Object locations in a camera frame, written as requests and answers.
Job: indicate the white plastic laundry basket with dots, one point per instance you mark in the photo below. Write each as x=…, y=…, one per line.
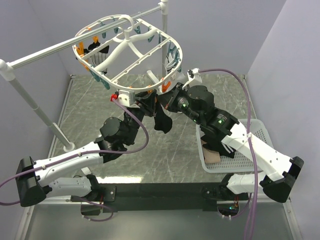
x=239, y=163

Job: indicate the teal clothespin front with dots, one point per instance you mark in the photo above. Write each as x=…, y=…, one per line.
x=100, y=80

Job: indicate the teal clothespin left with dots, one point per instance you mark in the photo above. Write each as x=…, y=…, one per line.
x=151, y=33

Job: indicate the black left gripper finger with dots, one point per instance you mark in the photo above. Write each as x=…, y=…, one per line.
x=151, y=109
x=148, y=96

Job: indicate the orange clothespin holding sock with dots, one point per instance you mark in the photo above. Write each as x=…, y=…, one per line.
x=165, y=86

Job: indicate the beige cloth in basket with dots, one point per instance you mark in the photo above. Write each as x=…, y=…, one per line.
x=210, y=157

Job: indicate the white round clip hanger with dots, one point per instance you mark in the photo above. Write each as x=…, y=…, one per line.
x=132, y=62

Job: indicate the teal clothespin being pinched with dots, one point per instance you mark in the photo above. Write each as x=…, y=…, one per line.
x=173, y=54

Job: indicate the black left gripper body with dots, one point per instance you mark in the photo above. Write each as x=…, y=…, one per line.
x=142, y=104

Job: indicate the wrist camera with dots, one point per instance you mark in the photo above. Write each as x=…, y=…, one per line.
x=125, y=98
x=193, y=78

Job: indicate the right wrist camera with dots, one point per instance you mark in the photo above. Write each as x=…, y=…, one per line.
x=193, y=78

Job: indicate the white sock black cuff stripes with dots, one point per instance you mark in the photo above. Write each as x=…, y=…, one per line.
x=170, y=66

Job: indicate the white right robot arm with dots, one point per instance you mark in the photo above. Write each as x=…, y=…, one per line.
x=223, y=131

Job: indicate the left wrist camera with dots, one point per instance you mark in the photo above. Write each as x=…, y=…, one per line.
x=125, y=98

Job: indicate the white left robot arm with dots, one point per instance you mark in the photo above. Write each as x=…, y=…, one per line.
x=37, y=180

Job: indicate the teal clothespin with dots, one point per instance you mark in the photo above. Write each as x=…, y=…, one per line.
x=100, y=80
x=151, y=33

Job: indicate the black and white striped sock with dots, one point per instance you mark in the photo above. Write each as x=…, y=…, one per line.
x=99, y=56

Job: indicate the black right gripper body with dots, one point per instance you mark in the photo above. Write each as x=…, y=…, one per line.
x=179, y=101

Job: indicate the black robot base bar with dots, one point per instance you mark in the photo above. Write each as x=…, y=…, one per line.
x=165, y=196

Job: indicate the white metal drying rack stand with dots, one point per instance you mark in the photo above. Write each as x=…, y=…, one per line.
x=27, y=26

